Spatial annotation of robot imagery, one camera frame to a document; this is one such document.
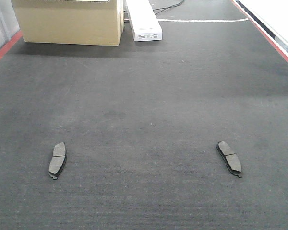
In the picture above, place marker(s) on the brake pad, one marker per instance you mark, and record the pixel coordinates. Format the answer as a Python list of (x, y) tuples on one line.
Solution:
[(59, 156), (230, 158)]

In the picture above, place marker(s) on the white long box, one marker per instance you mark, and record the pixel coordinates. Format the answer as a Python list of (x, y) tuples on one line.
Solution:
[(144, 24)]

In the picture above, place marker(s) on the cardboard box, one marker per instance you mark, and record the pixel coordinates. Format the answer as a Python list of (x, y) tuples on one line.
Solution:
[(79, 22)]

